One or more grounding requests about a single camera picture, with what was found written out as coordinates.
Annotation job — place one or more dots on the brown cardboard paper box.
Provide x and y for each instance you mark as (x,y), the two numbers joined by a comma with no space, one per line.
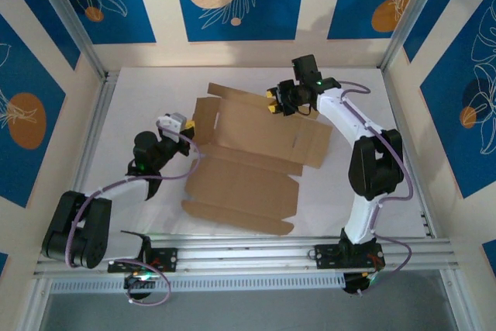
(248,168)

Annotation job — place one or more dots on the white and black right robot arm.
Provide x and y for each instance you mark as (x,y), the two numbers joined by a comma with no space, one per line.
(372,160)

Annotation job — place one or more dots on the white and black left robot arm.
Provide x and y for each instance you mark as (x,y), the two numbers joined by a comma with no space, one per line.
(85,230)

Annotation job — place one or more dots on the black controller board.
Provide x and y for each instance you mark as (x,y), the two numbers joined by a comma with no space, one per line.
(352,284)
(139,288)

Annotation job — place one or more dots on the aluminium side rail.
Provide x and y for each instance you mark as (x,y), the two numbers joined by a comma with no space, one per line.
(408,152)
(93,133)

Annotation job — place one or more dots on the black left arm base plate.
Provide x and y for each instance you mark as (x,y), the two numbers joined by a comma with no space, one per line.
(166,259)

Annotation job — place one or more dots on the aluminium frame post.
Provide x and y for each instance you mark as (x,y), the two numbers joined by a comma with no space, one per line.
(70,17)
(411,17)

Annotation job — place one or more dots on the aluminium rail frame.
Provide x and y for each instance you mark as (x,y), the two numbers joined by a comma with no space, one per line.
(248,253)

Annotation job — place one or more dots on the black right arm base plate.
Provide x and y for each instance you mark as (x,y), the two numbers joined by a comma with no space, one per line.
(325,255)

